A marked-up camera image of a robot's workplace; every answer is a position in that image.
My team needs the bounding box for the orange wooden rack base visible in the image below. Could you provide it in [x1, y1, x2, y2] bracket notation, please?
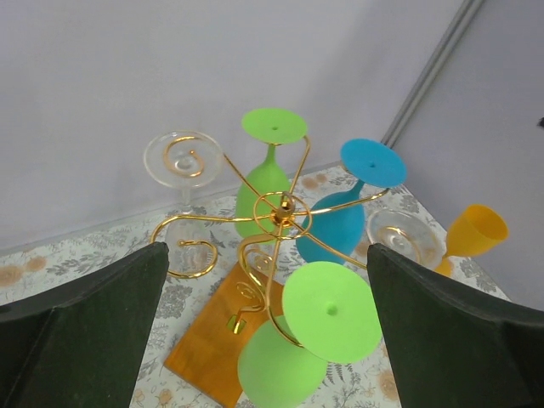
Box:
[164, 264, 268, 407]

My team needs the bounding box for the green wine glass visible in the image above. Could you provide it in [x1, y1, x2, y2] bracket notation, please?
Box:
[237, 261, 382, 407]
[235, 108, 310, 238]

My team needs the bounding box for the orange wine glass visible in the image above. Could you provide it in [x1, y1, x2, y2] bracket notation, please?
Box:
[434, 204, 509, 277]

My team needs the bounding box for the front green wine glass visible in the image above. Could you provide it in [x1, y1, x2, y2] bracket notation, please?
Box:
[237, 261, 382, 407]

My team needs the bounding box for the blue wine glass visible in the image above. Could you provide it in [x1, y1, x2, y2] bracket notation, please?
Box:
[296, 139, 406, 264]

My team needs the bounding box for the floral table mat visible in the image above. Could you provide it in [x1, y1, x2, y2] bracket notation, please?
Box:
[1, 166, 509, 407]

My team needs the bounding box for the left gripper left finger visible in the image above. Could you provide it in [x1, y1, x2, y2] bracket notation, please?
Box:
[1, 242, 169, 407]

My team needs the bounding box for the back green wine glass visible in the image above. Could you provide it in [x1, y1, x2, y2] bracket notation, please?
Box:
[235, 108, 310, 238]

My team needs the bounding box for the clear wine glass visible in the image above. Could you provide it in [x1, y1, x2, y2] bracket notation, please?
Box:
[366, 208, 443, 269]
[143, 130, 223, 279]

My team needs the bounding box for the gold wire glass rack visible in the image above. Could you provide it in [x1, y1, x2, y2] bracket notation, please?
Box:
[150, 133, 406, 348]

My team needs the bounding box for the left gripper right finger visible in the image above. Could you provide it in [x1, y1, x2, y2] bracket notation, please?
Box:
[367, 244, 543, 407]

